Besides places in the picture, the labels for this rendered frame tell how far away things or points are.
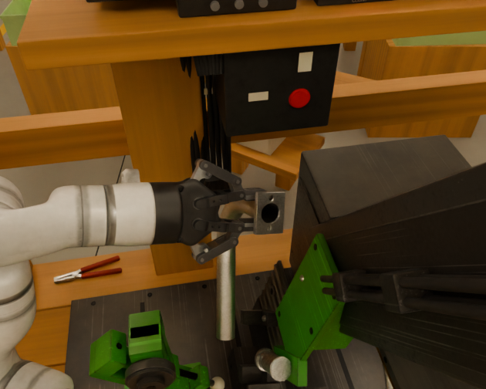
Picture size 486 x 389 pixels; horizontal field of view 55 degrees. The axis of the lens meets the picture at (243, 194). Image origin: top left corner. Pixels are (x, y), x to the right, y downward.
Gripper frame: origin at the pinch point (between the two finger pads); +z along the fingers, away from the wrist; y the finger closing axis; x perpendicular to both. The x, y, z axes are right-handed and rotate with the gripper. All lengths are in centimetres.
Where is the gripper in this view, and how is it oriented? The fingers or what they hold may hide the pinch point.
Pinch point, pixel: (254, 209)
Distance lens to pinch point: 61.2
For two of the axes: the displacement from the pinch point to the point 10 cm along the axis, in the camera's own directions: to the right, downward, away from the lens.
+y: 0.5, -9.8, -1.8
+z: 9.2, -0.2, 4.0
